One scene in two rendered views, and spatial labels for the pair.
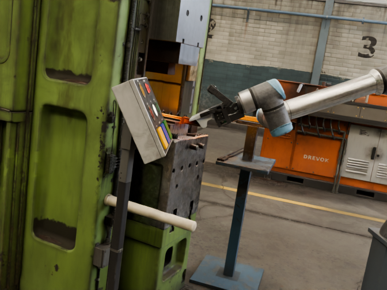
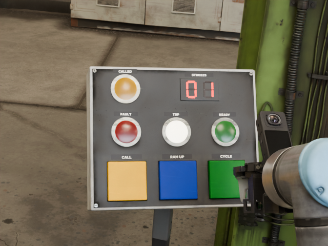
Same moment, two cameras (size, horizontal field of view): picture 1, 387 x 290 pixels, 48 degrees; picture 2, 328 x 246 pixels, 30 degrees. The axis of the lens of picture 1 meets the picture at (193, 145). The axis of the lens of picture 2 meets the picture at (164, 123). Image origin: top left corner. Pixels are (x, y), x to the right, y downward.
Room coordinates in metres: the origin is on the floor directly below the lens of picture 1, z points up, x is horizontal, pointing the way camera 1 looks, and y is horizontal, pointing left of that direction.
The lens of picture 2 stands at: (1.33, -0.92, 1.55)
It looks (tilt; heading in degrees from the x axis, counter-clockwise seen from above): 22 degrees down; 78
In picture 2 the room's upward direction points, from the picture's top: 5 degrees clockwise
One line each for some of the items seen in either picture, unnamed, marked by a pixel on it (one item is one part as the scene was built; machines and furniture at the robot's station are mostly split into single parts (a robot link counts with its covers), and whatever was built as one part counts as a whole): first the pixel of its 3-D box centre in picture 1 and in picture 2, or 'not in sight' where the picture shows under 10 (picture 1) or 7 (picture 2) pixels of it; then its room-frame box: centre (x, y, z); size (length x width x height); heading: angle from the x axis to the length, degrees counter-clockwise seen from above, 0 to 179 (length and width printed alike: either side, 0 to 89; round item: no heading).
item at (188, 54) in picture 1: (152, 50); not in sight; (2.23, 0.27, 1.32); 0.42 x 0.20 x 0.10; 65
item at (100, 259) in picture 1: (103, 254); not in sight; (1.86, 0.34, 0.36); 0.09 x 0.07 x 0.12; 155
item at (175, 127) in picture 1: (144, 120); not in sight; (2.23, 0.27, 0.96); 0.42 x 0.20 x 0.09; 65
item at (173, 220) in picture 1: (150, 212); not in sight; (1.79, 0.15, 0.62); 0.44 x 0.05 x 0.05; 65
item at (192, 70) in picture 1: (192, 65); not in sight; (2.48, 0.07, 1.27); 0.09 x 0.02 x 0.17; 155
